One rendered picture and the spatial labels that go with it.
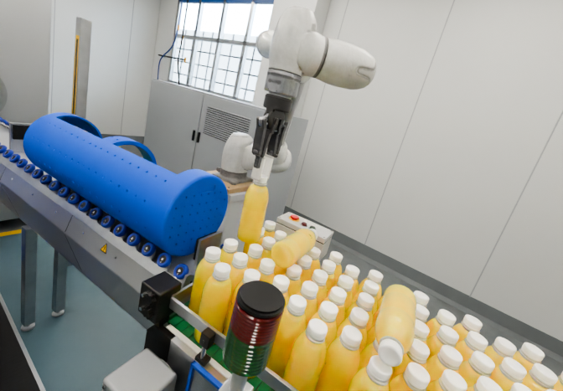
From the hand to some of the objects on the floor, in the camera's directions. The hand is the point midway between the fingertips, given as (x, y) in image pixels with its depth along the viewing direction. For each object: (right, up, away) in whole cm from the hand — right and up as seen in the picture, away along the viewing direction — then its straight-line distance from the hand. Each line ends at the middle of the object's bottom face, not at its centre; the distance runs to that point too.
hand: (262, 167), depth 77 cm
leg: (-129, -84, +86) cm, 176 cm away
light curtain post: (-154, -66, +127) cm, 210 cm away
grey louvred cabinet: (-101, -41, +277) cm, 298 cm away
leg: (-136, -86, +73) cm, 176 cm away
